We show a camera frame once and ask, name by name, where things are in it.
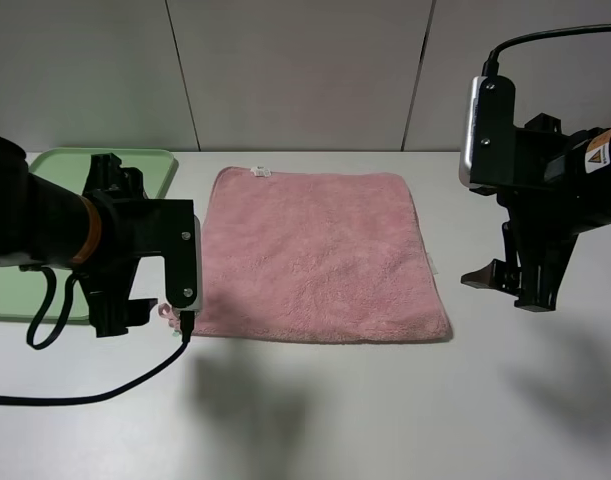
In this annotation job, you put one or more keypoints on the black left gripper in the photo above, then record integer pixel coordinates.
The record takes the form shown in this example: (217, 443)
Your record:
(132, 228)

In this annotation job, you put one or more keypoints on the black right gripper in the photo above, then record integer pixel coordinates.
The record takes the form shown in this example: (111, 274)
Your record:
(539, 238)

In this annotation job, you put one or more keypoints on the pink fluffy towel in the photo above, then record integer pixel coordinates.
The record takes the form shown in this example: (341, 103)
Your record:
(316, 258)

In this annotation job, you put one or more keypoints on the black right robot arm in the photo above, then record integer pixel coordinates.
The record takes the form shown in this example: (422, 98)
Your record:
(584, 173)

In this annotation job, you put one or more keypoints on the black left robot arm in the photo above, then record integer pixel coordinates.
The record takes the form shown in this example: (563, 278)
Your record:
(95, 239)

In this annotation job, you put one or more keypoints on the green plastic tray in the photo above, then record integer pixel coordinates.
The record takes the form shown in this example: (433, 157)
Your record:
(22, 293)

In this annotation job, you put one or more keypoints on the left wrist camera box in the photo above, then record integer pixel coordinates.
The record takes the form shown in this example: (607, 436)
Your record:
(182, 257)

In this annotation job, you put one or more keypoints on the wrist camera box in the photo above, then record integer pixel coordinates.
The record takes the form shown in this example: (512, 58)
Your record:
(182, 257)
(487, 130)

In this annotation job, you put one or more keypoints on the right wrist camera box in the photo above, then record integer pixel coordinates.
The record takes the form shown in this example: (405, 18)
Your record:
(487, 130)

